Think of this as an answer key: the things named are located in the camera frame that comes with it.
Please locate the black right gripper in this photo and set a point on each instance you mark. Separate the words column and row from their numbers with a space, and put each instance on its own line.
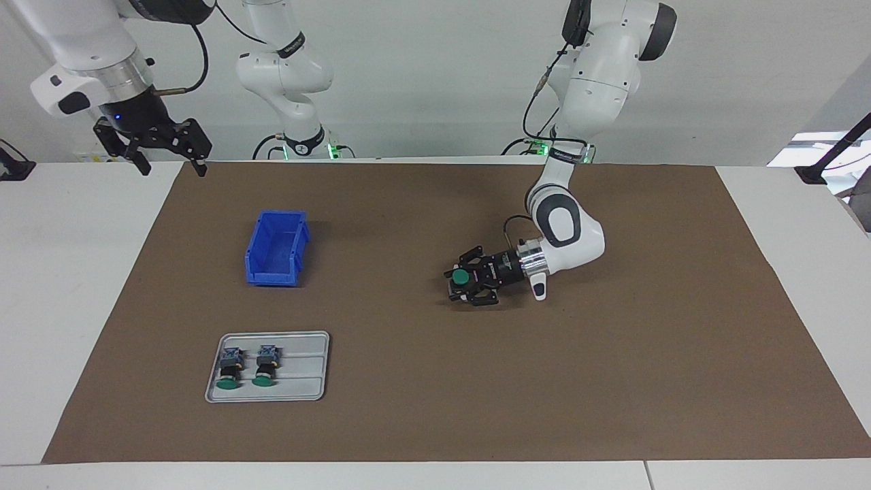
column 139, row 119

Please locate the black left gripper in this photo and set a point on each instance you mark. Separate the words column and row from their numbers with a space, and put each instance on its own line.
column 502, row 269

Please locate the green push button switch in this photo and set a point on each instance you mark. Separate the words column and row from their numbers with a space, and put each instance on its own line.
column 230, row 367
column 267, row 364
column 461, row 277

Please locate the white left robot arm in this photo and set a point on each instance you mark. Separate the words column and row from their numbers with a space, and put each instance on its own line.
column 592, row 88

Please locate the brown table mat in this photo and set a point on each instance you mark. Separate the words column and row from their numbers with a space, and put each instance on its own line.
column 476, row 381

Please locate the blue plastic bin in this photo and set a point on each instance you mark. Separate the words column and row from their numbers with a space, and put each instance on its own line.
column 275, row 248

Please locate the silver metal tray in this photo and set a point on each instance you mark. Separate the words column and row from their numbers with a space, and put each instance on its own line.
column 303, row 374

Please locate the grey chair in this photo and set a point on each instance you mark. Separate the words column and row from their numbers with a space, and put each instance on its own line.
column 861, row 207

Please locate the white wall box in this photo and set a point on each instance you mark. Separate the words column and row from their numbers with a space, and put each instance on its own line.
column 88, row 156

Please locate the black clamp mount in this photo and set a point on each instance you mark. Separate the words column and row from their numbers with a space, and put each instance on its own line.
column 15, row 167

